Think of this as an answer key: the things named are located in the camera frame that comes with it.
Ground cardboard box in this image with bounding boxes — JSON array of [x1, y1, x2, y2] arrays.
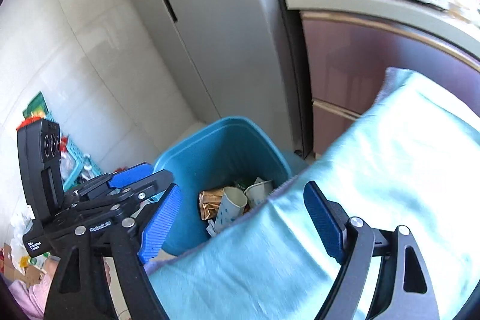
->
[[0, 243, 44, 287]]

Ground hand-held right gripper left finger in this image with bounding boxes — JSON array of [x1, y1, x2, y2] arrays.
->
[[44, 183, 182, 320]]

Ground teal plastic basket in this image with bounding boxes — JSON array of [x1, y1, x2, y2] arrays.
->
[[56, 134, 102, 191]]

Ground blue plastic bin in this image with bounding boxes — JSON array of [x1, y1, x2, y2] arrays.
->
[[152, 116, 295, 257]]

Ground gold foil wrapper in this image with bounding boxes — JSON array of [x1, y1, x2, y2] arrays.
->
[[198, 189, 226, 221]]

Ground brown base cabinets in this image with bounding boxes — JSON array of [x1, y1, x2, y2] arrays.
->
[[300, 10, 480, 156]]

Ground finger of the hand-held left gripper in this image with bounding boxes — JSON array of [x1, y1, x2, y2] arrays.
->
[[123, 170, 175, 207], [107, 163, 154, 189]]

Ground white kitchen countertop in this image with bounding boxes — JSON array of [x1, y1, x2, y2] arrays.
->
[[281, 0, 480, 60]]

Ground person's left forearm pink sleeve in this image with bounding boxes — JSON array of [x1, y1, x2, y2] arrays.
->
[[7, 260, 57, 319]]

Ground dotted paper cup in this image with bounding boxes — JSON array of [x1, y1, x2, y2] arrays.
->
[[215, 186, 248, 231], [244, 179, 274, 208]]

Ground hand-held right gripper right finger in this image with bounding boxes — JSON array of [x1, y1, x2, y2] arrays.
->
[[303, 181, 441, 320]]

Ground silver refrigerator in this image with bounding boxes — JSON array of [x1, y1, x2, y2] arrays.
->
[[105, 0, 312, 159]]

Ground teal and grey tablecloth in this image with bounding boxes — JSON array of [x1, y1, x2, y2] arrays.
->
[[144, 67, 480, 320]]

